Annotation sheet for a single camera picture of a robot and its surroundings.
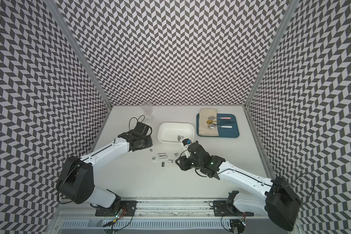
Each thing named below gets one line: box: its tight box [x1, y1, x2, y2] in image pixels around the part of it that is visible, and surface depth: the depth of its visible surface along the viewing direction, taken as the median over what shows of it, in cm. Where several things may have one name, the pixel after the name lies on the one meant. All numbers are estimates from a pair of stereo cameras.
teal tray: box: [195, 113, 240, 138], surface depth 107 cm
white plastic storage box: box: [157, 121, 195, 144], surface depth 103 cm
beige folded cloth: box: [198, 108, 219, 137], surface depth 110 cm
